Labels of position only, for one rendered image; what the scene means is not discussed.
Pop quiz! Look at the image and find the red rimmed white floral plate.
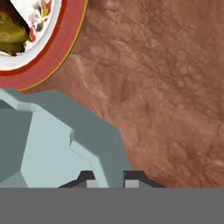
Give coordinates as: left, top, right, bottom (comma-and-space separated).
0, 0, 89, 92

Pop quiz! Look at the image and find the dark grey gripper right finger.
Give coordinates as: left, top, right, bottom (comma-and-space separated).
122, 171, 167, 189

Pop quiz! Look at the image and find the olive yellow food piece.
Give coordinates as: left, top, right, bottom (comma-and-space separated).
0, 5, 33, 57

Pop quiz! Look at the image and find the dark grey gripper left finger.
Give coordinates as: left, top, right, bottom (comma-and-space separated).
58, 171, 100, 189

